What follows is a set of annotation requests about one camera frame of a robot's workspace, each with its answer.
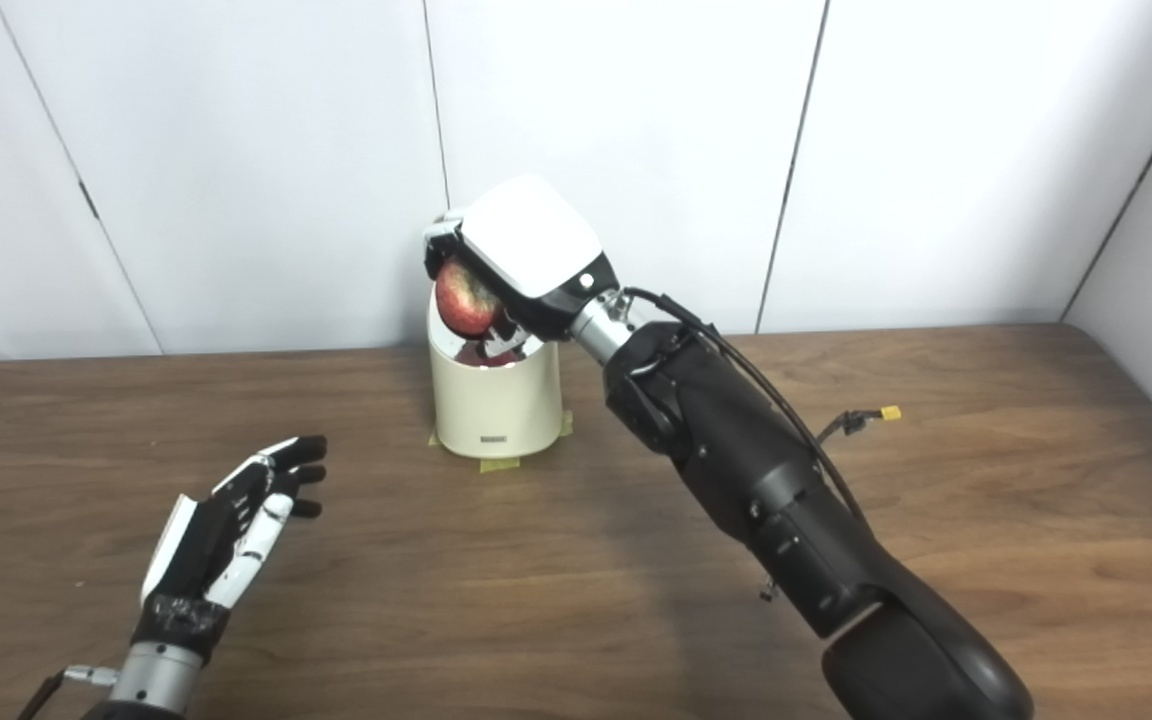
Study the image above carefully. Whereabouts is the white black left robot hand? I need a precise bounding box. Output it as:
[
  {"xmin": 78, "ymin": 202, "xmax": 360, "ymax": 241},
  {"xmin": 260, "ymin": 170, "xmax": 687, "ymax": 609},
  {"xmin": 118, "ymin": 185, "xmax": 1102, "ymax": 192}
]
[{"xmin": 131, "ymin": 435, "xmax": 329, "ymax": 661}]

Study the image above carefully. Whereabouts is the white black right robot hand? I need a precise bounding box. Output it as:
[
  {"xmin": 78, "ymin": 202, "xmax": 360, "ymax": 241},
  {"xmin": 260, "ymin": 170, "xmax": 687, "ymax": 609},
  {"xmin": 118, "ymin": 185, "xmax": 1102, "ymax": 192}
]
[{"xmin": 423, "ymin": 175, "xmax": 622, "ymax": 341}]

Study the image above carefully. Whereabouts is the red apple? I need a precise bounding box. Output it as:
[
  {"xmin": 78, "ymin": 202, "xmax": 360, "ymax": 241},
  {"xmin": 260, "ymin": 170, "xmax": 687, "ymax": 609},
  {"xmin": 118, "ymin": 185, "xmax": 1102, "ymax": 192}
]
[{"xmin": 435, "ymin": 258, "xmax": 509, "ymax": 338}]

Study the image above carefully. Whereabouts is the cream-colored bin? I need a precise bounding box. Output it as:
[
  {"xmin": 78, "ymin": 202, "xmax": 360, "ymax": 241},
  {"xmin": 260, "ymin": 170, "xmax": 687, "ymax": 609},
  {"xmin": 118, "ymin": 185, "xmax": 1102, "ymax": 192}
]
[{"xmin": 427, "ymin": 285, "xmax": 564, "ymax": 459}]

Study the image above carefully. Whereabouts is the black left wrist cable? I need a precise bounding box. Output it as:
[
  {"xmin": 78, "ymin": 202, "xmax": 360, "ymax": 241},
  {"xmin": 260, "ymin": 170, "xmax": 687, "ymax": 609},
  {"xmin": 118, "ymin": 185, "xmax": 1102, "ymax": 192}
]
[{"xmin": 16, "ymin": 665, "xmax": 119, "ymax": 720}]

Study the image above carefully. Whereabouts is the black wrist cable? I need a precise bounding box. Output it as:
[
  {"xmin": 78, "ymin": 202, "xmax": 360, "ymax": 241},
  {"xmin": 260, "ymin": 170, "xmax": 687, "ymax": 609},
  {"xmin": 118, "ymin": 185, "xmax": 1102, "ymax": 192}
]
[
  {"xmin": 624, "ymin": 287, "xmax": 872, "ymax": 526},
  {"xmin": 16, "ymin": 665, "xmax": 119, "ymax": 720}
]

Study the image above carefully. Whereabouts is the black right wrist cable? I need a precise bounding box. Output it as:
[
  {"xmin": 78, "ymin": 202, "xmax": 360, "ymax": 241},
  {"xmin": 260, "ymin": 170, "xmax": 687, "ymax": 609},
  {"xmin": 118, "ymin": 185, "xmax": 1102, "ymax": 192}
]
[{"xmin": 624, "ymin": 287, "xmax": 872, "ymax": 526}]

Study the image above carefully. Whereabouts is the black cable yellow connector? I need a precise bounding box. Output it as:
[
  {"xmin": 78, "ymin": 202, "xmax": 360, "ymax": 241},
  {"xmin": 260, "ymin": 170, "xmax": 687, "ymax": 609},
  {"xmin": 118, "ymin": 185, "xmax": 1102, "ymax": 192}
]
[{"xmin": 816, "ymin": 404, "xmax": 903, "ymax": 446}]

